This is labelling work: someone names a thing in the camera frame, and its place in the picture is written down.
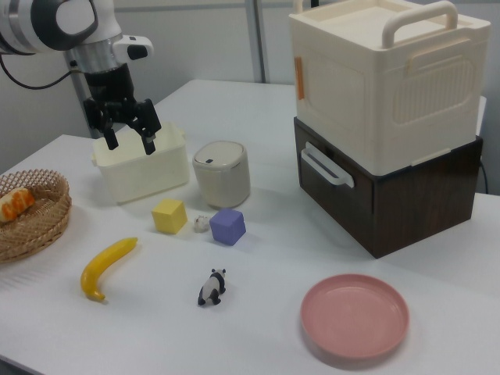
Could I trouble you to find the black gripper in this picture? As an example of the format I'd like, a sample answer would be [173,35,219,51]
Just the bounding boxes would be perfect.
[84,64,163,156]

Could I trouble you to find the beige dustbin flip lid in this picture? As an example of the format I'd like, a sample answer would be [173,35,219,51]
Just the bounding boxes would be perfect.
[194,141,245,170]

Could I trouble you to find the beige desktop dustbin body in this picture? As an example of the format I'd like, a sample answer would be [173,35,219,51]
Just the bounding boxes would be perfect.
[191,142,251,209]

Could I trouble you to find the cream open plastic container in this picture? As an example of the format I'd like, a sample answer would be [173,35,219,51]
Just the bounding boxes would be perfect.
[91,120,188,204]

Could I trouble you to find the yellow foam cube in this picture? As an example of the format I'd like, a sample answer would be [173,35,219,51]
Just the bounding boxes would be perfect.
[151,198,188,235]

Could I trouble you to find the orange crusted bread piece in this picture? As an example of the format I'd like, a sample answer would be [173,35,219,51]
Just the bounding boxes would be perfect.
[0,187,35,223]

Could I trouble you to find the yellow banana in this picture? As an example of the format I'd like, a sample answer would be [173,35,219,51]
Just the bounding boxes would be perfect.
[80,237,139,302]

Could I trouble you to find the purple foam cube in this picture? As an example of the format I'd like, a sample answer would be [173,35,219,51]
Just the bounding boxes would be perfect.
[209,208,247,247]

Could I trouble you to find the woven wicker basket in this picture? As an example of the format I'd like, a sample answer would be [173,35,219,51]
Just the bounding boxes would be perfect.
[0,168,73,263]

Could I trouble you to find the black white panda figurine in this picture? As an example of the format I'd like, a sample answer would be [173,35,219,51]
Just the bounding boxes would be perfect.
[197,267,227,308]

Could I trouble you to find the cream plastic storage cabinet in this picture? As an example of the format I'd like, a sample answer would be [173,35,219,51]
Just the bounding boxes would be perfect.
[287,0,492,175]

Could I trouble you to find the pink round plate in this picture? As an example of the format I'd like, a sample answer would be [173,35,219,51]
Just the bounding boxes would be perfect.
[300,273,410,359]

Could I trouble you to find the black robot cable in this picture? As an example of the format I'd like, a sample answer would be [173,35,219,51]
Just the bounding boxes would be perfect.
[0,54,77,90]

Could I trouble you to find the grey partition post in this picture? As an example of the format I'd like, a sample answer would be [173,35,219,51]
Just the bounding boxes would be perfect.
[249,0,271,84]

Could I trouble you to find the white drawer handle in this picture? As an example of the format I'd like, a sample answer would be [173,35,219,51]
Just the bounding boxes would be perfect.
[299,141,355,189]

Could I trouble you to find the cream cabinet carry handle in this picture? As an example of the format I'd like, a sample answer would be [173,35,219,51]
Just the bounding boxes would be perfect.
[381,0,458,50]

